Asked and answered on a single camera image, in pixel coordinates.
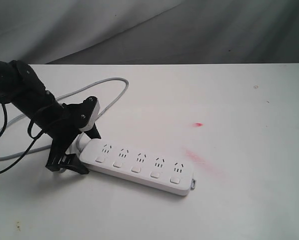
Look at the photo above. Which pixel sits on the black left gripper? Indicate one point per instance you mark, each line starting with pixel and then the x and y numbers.
pixel 63 133

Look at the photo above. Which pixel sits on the white five-outlet power strip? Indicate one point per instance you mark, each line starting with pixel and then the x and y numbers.
pixel 153 170

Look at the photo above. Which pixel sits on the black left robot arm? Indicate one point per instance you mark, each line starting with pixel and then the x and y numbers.
pixel 20 86

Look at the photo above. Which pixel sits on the white wrinkled backdrop cloth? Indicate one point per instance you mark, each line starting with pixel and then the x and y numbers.
pixel 100 32

